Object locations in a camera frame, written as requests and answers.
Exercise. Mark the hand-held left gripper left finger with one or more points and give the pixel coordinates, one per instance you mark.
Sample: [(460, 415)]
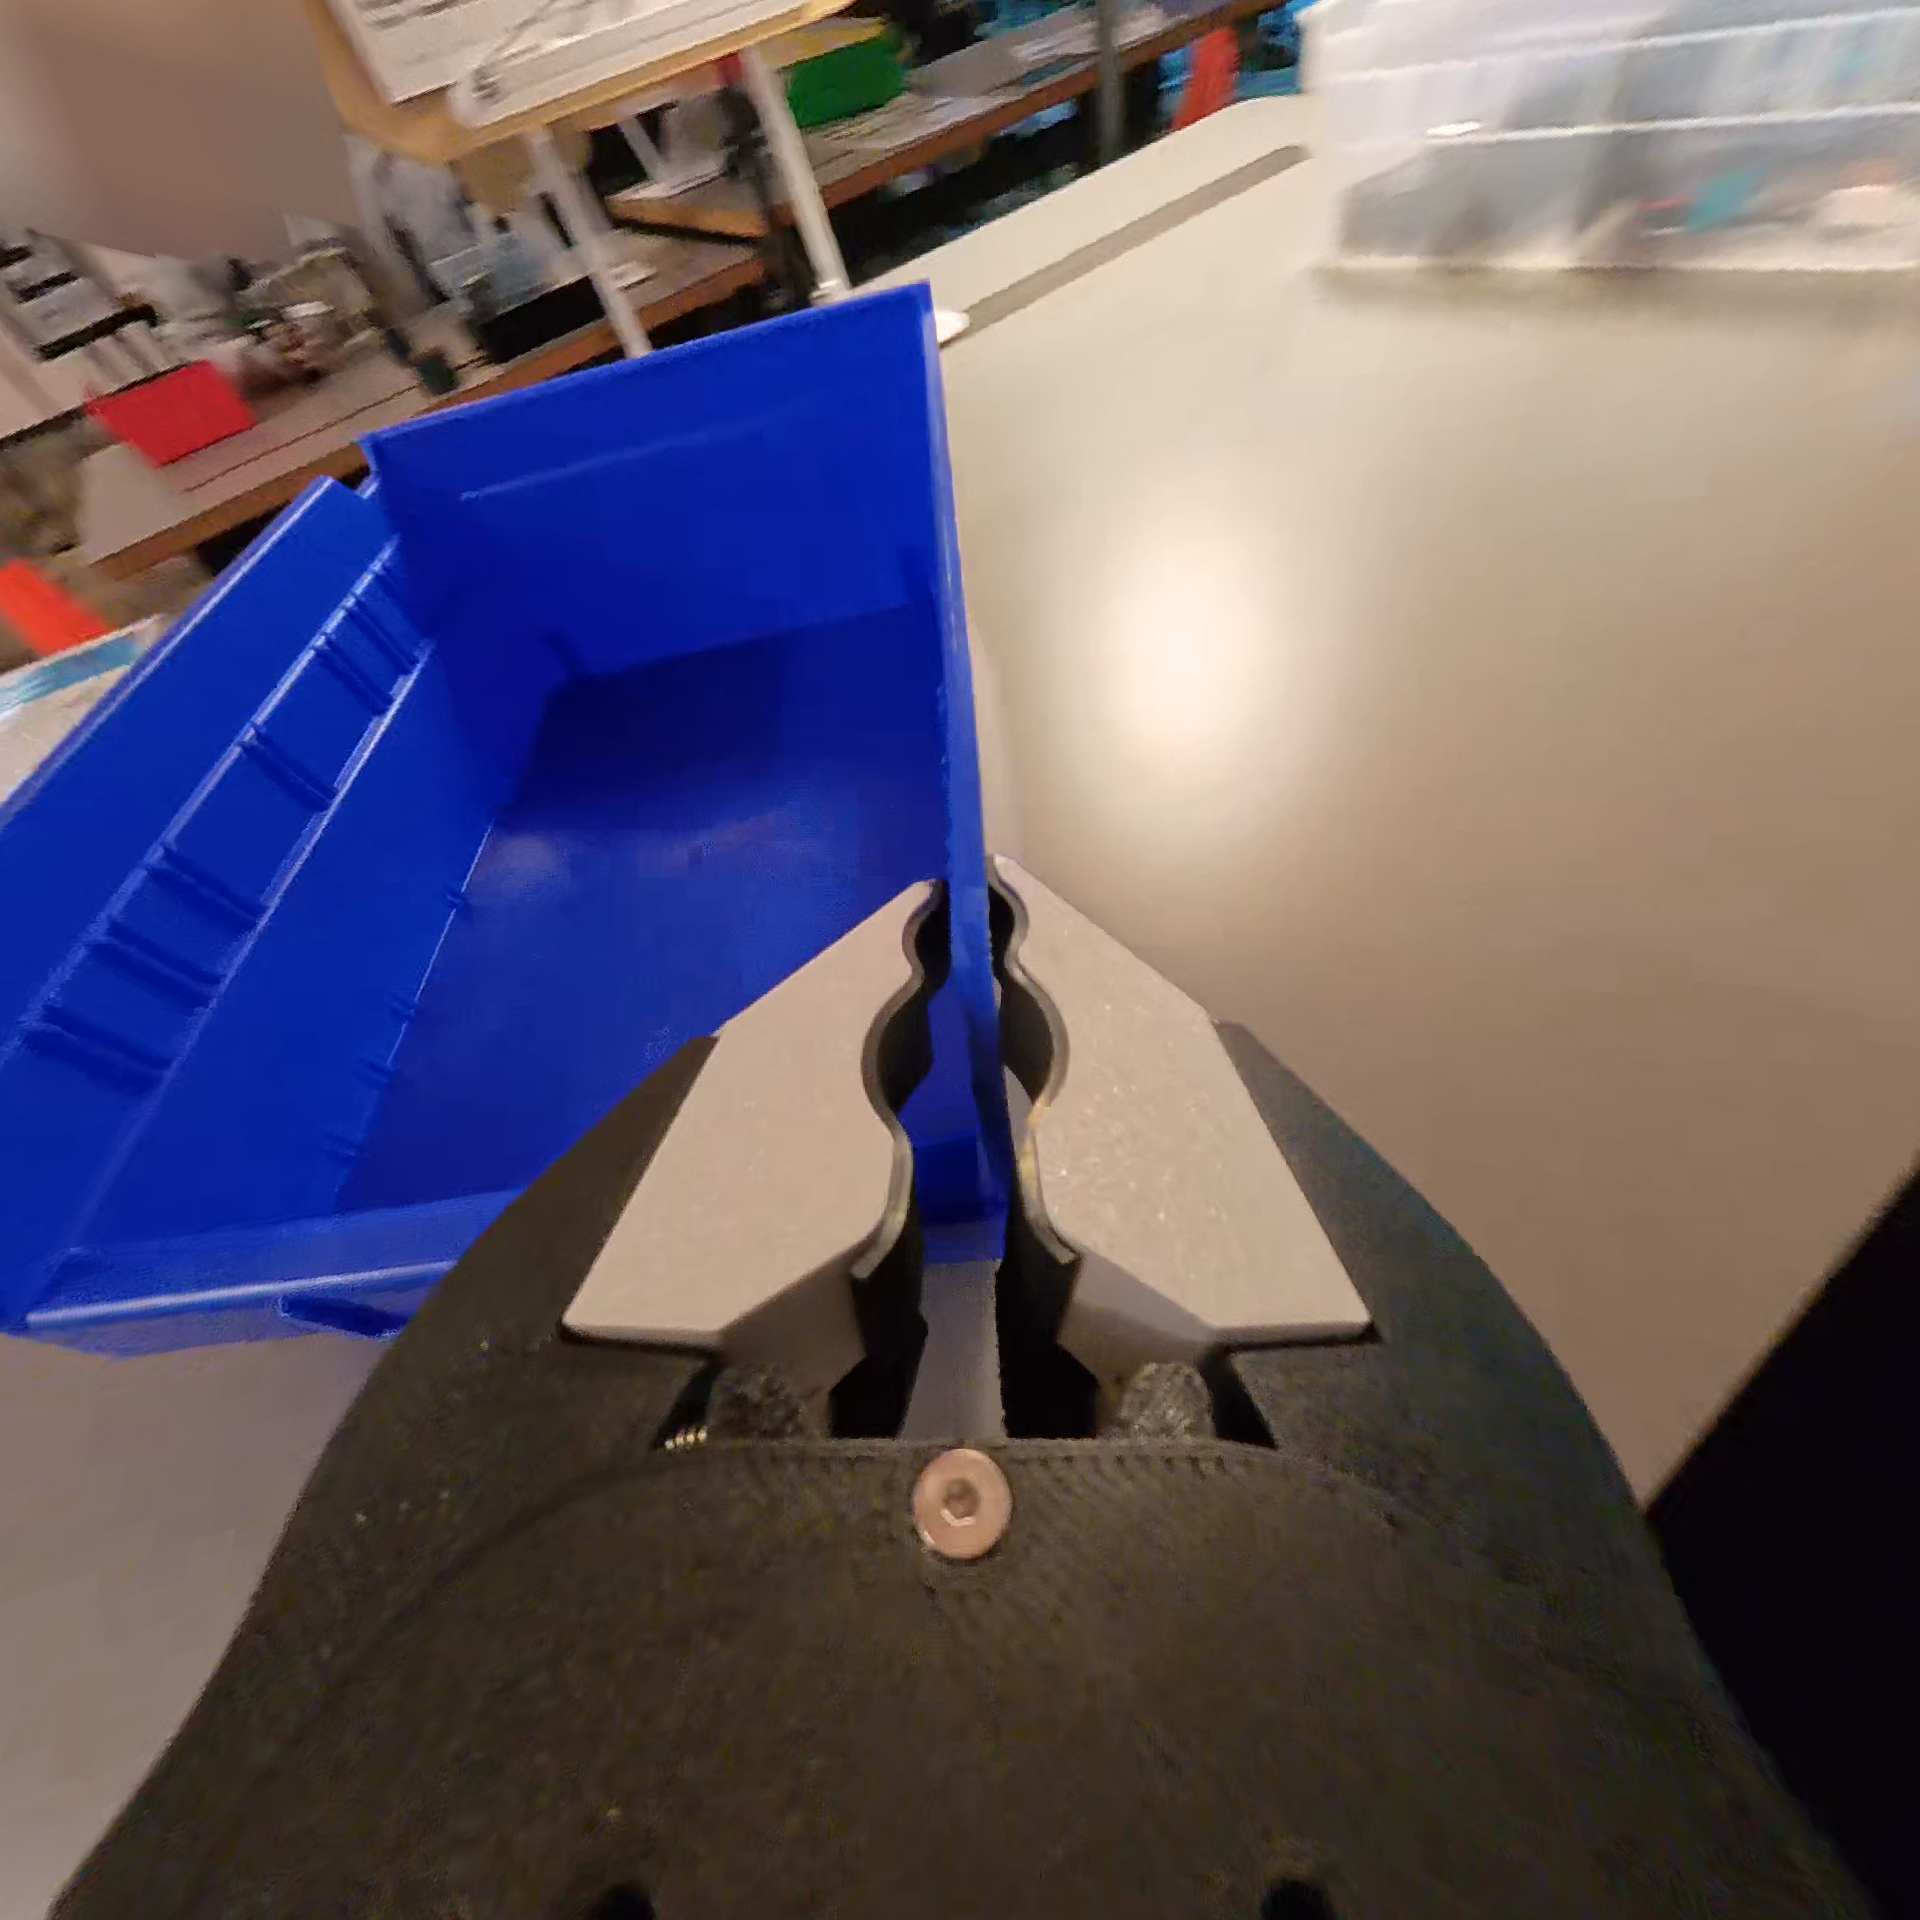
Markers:
[(749, 1187)]

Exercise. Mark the blue plastic bin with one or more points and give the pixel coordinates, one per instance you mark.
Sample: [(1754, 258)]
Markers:
[(599, 840)]

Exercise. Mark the green box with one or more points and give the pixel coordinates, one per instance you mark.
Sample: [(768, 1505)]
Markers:
[(848, 81)]

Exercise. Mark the document stand with instruction sheet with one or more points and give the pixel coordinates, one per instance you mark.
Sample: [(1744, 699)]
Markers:
[(523, 59)]

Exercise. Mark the clear plastic bin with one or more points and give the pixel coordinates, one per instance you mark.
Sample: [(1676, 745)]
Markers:
[(1622, 134)]

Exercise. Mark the person's black jacket torso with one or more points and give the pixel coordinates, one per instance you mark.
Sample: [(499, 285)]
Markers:
[(1816, 1500)]

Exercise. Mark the orange traffic cone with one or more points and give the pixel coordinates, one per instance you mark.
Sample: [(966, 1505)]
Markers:
[(1210, 76), (45, 608)]

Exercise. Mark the red plastic tray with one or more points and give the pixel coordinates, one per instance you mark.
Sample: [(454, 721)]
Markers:
[(175, 411)]

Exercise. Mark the wooden table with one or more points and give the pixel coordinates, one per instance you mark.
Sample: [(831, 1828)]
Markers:
[(932, 134)]

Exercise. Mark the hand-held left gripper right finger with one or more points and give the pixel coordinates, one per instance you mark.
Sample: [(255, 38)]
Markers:
[(1187, 1187)]

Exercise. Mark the grey metal pole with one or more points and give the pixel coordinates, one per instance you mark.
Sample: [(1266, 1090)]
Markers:
[(1111, 81)]

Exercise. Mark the grey work table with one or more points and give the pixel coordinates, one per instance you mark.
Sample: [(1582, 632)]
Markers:
[(331, 434)]

